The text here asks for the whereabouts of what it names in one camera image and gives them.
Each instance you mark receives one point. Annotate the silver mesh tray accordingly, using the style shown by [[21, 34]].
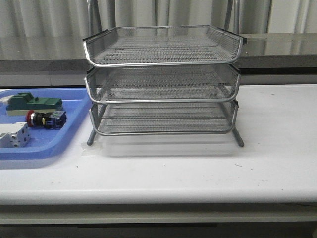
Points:
[[163, 45], [163, 118], [185, 83]]

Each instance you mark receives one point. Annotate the red emergency stop button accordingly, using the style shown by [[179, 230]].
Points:
[[50, 120]]

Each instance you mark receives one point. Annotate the silver mesh bottom tray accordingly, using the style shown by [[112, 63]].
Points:
[[163, 118]]

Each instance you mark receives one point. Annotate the clear adhesive tape strip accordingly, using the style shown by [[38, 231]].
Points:
[[91, 150]]

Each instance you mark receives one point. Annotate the silver mesh top tray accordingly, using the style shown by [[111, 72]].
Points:
[[163, 45]]

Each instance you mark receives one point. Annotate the blue plastic tray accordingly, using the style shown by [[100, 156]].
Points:
[[44, 143]]

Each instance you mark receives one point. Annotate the green terminal block module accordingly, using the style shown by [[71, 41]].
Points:
[[21, 103]]

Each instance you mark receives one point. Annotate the white circuit breaker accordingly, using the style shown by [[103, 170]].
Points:
[[14, 135]]

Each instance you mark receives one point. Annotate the grey metal rack frame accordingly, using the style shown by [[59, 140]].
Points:
[[232, 16]]

